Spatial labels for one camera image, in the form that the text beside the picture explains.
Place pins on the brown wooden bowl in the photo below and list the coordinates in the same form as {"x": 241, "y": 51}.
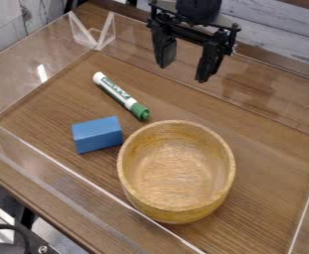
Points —
{"x": 175, "y": 169}

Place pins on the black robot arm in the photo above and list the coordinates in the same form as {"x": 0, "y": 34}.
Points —
{"x": 179, "y": 33}

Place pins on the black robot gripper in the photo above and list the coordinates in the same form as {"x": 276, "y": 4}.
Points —
{"x": 193, "y": 16}

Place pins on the blue foam block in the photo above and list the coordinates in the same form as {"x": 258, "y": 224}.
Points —
{"x": 96, "y": 134}

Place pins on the black metal table frame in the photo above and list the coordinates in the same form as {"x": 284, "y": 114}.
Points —
{"x": 19, "y": 238}

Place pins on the green white marker pen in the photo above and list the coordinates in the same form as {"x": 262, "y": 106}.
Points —
{"x": 125, "y": 99}

